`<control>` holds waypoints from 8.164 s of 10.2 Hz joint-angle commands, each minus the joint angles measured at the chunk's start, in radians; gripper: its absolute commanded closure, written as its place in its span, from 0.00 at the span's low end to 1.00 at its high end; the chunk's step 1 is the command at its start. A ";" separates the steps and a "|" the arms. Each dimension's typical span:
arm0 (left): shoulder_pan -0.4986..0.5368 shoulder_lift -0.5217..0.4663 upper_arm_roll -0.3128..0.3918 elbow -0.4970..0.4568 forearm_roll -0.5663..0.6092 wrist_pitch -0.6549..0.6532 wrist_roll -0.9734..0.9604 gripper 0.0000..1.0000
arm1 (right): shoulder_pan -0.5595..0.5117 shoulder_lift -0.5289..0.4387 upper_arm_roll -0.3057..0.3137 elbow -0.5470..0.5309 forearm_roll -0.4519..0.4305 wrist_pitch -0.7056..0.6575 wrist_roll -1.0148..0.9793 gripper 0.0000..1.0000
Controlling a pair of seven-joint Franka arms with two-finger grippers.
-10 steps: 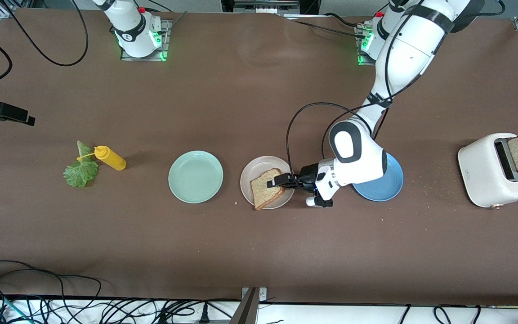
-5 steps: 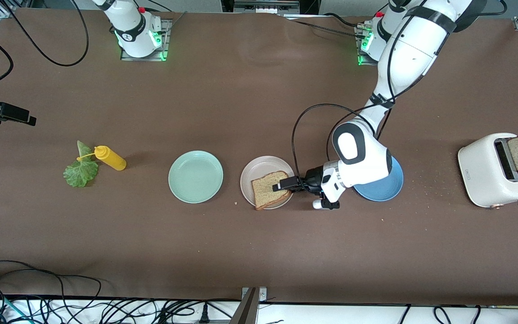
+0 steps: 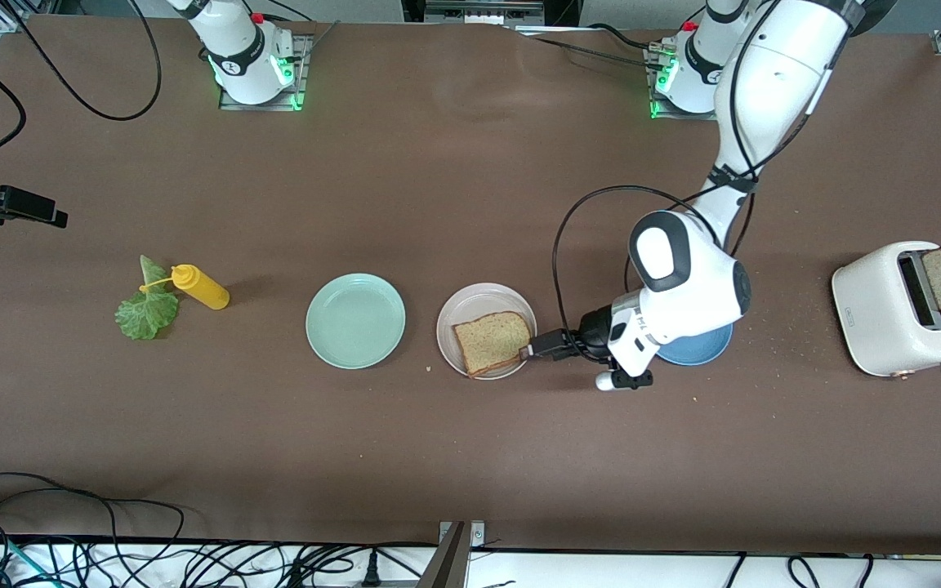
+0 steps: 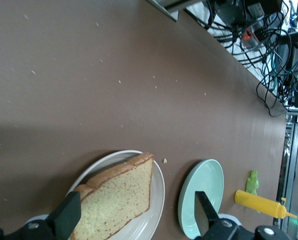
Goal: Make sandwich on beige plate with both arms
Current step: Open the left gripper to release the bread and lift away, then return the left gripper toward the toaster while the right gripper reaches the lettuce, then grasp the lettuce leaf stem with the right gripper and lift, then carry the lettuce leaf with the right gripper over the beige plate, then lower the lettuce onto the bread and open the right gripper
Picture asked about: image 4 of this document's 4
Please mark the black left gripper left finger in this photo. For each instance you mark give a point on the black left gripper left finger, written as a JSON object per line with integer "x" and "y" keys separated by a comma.
{"x": 51, "y": 227}

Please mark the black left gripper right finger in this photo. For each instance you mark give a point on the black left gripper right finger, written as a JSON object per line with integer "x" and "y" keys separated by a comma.
{"x": 213, "y": 230}

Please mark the yellow mustard squeeze bottle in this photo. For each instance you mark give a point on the yellow mustard squeeze bottle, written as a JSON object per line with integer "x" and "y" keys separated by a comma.
{"x": 258, "y": 203}

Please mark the green lettuce leaf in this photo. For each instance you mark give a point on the green lettuce leaf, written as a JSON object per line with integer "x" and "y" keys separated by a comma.
{"x": 252, "y": 183}

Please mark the brown bread slice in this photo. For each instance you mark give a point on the brown bread slice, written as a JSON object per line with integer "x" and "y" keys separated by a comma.
{"x": 121, "y": 195}

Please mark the mint green plate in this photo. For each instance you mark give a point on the mint green plate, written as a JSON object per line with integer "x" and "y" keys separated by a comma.
{"x": 203, "y": 180}

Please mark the beige plate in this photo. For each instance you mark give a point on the beige plate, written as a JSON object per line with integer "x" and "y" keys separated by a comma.
{"x": 157, "y": 195}

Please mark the orange and grey plug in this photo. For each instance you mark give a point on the orange and grey plug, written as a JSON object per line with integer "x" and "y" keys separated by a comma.
{"x": 249, "y": 37}

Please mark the aluminium frame post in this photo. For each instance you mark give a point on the aluminium frame post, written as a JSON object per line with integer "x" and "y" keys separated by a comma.
{"x": 292, "y": 150}

